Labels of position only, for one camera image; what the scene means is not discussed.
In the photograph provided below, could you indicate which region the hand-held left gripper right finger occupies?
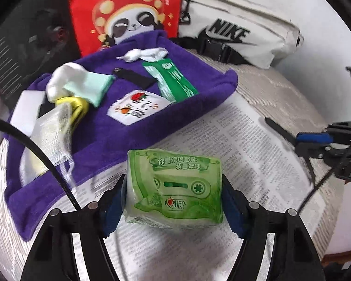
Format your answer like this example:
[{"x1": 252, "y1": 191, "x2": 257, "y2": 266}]
[{"x1": 221, "y1": 174, "x2": 325, "y2": 281}]

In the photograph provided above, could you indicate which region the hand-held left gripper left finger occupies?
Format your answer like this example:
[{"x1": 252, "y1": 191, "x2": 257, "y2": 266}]
[{"x1": 20, "y1": 174, "x2": 126, "y2": 281}]

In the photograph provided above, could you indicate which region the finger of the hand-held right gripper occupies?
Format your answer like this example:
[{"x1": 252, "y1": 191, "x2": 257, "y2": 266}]
[
  {"x1": 294, "y1": 142, "x2": 331, "y2": 160},
  {"x1": 294, "y1": 132, "x2": 334, "y2": 144}
]

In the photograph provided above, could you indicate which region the green tissue pack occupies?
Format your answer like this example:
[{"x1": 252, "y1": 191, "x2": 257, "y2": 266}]
[{"x1": 122, "y1": 149, "x2": 224, "y2": 229}]

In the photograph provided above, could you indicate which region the white sachet with red print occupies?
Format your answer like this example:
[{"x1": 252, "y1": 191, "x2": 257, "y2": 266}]
[{"x1": 108, "y1": 89, "x2": 168, "y2": 126}]

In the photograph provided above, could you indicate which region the yellow and black glove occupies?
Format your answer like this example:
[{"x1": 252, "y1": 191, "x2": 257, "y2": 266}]
[{"x1": 55, "y1": 95, "x2": 90, "y2": 125}]

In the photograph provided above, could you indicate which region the white and mint glove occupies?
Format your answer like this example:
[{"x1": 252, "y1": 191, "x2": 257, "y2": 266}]
[{"x1": 46, "y1": 63, "x2": 116, "y2": 108}]

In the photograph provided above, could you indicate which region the black watch strap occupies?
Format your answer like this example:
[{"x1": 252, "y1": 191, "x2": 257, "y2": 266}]
[{"x1": 113, "y1": 68, "x2": 153, "y2": 88}]

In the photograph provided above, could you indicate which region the green foil packet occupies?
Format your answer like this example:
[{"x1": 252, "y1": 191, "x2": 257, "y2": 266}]
[{"x1": 142, "y1": 59, "x2": 199, "y2": 103}]

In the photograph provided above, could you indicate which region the newspaper sheet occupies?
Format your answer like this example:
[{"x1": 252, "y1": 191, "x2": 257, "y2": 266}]
[{"x1": 55, "y1": 94, "x2": 328, "y2": 281}]

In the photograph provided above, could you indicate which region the purple towel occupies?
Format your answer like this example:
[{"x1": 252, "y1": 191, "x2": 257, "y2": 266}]
[{"x1": 3, "y1": 29, "x2": 238, "y2": 240}]

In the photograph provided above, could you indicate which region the white sponge block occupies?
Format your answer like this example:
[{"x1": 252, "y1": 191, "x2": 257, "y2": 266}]
[{"x1": 10, "y1": 90, "x2": 47, "y2": 137}]

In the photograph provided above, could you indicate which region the white waist bag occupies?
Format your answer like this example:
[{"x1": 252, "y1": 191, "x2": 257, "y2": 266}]
[{"x1": 178, "y1": 0, "x2": 305, "y2": 70}]

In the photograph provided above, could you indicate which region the white knotted tissue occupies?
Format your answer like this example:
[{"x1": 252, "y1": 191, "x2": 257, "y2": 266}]
[{"x1": 116, "y1": 47, "x2": 168, "y2": 64}]

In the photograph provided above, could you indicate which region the black product box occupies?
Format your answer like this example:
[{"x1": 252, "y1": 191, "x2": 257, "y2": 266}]
[{"x1": 0, "y1": 0, "x2": 82, "y2": 106}]

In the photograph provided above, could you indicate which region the red panda print bag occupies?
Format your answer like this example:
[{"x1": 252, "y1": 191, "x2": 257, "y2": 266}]
[{"x1": 66, "y1": 0, "x2": 184, "y2": 57}]

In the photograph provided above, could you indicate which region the black cable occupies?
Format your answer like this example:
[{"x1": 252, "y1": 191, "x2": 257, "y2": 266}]
[
  {"x1": 0, "y1": 116, "x2": 82, "y2": 211},
  {"x1": 298, "y1": 140, "x2": 351, "y2": 215}
]

